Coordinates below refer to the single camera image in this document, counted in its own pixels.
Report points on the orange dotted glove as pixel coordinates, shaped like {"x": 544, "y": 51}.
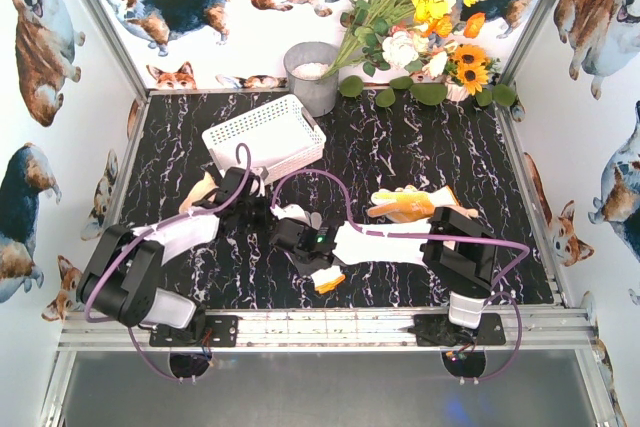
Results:
{"x": 408, "y": 204}

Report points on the blue dotted glove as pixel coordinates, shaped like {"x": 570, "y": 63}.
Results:
{"x": 323, "y": 280}

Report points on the aluminium front rail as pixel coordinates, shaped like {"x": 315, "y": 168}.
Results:
{"x": 358, "y": 329}

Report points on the grey metal bucket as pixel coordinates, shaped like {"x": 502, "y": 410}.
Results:
{"x": 309, "y": 77}

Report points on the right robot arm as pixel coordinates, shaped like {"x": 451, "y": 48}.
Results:
{"x": 454, "y": 247}

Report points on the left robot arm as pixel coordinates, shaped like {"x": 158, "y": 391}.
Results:
{"x": 121, "y": 280}

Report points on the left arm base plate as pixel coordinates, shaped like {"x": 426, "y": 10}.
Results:
{"x": 208, "y": 330}

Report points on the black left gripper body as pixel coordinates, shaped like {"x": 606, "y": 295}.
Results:
{"x": 255, "y": 204}

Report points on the white perforated storage basket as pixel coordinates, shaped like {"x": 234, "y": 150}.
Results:
{"x": 281, "y": 135}

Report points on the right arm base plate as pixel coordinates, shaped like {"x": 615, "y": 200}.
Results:
{"x": 437, "y": 330}

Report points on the artificial flower bouquet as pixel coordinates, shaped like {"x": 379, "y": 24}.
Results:
{"x": 432, "y": 41}

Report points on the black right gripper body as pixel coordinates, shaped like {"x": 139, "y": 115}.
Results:
{"x": 304, "y": 259}

